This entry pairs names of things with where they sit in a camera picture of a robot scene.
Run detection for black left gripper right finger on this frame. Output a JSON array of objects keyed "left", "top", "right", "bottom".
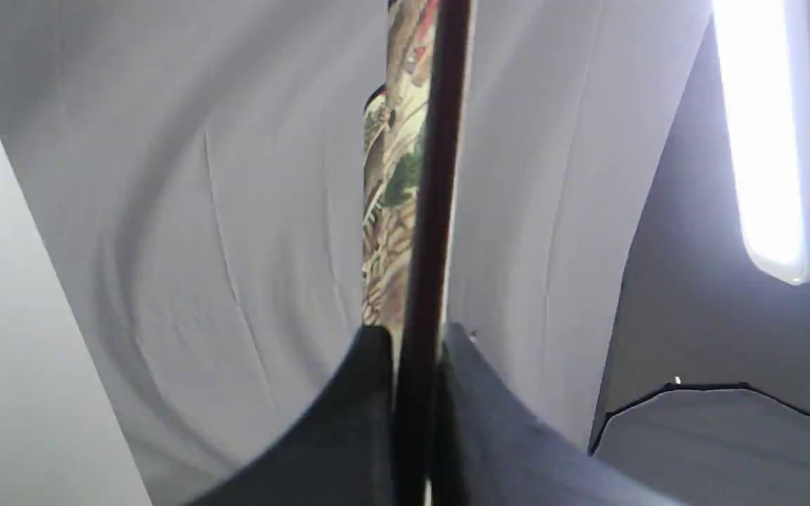
[{"left": 436, "top": 323, "right": 677, "bottom": 505}]

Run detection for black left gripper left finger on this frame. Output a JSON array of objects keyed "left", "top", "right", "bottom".
[{"left": 194, "top": 326, "right": 396, "bottom": 505}]

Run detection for folding paper fan maroon ribs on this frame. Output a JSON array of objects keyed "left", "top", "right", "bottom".
[{"left": 362, "top": 1, "right": 475, "bottom": 505}]

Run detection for white desk lamp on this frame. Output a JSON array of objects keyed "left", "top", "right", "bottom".
[{"left": 711, "top": 1, "right": 810, "bottom": 286}]

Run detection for white studio softbox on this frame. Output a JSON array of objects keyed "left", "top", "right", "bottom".
[{"left": 589, "top": 382, "right": 810, "bottom": 505}]

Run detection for grey backdrop curtain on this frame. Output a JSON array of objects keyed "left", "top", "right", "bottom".
[{"left": 0, "top": 1, "right": 711, "bottom": 505}]

